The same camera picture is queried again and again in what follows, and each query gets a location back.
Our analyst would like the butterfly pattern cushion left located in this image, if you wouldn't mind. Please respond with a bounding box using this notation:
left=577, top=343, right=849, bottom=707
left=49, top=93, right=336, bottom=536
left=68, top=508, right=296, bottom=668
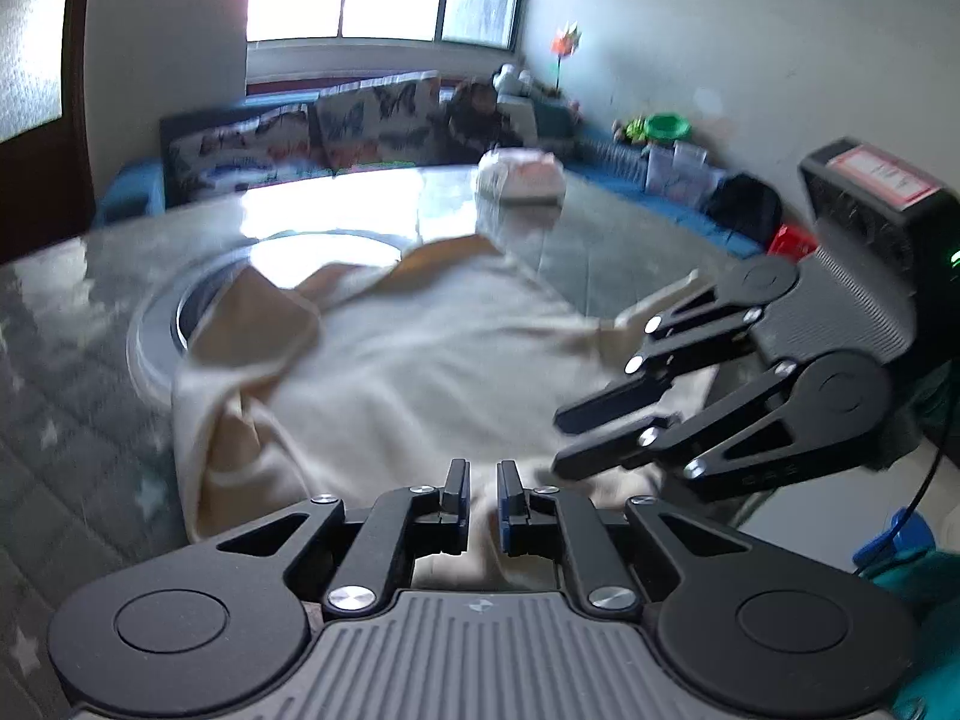
left=167, top=104, right=331, bottom=202

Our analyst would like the white pink tissue pack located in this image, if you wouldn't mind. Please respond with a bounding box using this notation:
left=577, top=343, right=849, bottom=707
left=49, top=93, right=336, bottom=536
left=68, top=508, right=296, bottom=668
left=475, top=148, right=566, bottom=205

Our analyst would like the dark wooden door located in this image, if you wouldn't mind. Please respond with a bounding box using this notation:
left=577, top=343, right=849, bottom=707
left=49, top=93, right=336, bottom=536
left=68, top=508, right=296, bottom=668
left=2, top=0, right=94, bottom=262

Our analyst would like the cream long-sleeve garment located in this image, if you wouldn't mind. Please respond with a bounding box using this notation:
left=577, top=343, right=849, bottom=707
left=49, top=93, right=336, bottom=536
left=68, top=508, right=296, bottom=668
left=172, top=236, right=701, bottom=590

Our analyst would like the blue sofa bench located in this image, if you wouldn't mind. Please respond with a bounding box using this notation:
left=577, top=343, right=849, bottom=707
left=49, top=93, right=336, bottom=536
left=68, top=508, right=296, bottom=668
left=93, top=89, right=779, bottom=257

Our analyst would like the dark brown stuffed toy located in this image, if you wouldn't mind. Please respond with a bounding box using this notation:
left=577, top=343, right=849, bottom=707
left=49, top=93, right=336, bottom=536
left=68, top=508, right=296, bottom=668
left=443, top=80, right=524, bottom=164

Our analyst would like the butterfly pattern cushion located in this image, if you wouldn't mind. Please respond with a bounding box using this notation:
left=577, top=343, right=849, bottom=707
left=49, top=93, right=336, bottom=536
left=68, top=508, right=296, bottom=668
left=167, top=104, right=331, bottom=202
left=316, top=71, right=441, bottom=172

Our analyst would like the round black induction cooktop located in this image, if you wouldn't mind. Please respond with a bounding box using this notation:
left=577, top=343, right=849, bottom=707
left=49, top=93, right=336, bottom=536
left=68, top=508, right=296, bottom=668
left=127, top=229, right=413, bottom=410

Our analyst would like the blue clip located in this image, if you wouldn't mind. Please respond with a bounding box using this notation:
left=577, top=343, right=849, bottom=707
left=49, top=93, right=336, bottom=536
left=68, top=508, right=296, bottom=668
left=853, top=509, right=935, bottom=572

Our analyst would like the green plastic bowl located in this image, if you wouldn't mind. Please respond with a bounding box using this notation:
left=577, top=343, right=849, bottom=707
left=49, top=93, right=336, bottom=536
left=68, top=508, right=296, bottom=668
left=644, top=112, right=692, bottom=143

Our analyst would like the clear plastic storage box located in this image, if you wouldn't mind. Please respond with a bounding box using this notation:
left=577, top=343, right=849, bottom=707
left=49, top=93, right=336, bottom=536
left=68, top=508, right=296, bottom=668
left=646, top=142, right=726, bottom=208

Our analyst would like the white plush toy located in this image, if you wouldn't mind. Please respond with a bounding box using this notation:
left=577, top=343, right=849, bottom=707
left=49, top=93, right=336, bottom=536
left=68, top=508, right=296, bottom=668
left=491, top=64, right=535, bottom=98

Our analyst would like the red plastic stool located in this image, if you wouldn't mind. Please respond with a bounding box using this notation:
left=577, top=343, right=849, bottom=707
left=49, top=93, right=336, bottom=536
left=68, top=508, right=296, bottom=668
left=768, top=223, right=818, bottom=263

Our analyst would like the black camera box with label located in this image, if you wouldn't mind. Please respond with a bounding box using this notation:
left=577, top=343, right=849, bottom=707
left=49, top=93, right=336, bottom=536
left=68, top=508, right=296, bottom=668
left=799, top=138, right=958, bottom=288

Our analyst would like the butterfly pattern cushion right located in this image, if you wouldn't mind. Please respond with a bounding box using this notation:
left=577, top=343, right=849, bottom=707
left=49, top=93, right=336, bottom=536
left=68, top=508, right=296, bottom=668
left=316, top=71, right=441, bottom=172

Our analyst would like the black bag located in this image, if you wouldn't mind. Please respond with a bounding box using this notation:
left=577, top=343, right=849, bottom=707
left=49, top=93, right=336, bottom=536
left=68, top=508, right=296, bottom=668
left=700, top=172, right=782, bottom=250

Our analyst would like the black cable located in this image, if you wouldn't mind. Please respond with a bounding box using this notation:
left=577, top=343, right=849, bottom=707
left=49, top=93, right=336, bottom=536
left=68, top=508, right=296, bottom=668
left=860, top=443, right=949, bottom=579

